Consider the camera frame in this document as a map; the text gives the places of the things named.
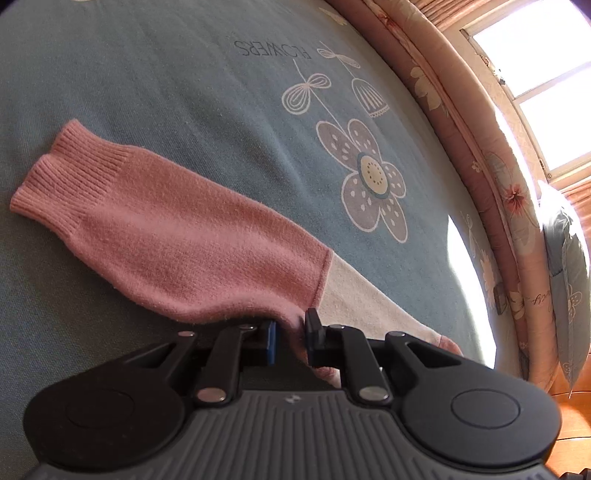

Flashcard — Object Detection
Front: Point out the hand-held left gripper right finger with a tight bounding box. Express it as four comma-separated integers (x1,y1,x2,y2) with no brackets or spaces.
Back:
305,308,465,408

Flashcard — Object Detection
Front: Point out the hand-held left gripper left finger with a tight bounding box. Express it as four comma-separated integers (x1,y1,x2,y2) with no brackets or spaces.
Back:
122,320,278,408

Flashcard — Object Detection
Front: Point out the pink and white knit sweater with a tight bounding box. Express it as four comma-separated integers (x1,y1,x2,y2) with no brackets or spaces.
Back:
10,119,462,388

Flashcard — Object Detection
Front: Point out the pink floral folded quilt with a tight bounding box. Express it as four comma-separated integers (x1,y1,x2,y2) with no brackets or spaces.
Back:
323,0,559,393

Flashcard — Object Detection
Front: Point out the blue floral pillow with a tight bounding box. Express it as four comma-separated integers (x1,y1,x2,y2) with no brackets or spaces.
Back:
538,182,591,386

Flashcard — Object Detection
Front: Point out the pink curtain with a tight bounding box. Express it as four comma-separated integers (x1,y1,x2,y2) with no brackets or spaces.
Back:
411,0,532,33
554,180,591,217

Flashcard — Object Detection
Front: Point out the window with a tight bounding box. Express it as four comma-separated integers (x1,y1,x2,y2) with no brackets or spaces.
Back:
459,0,591,181

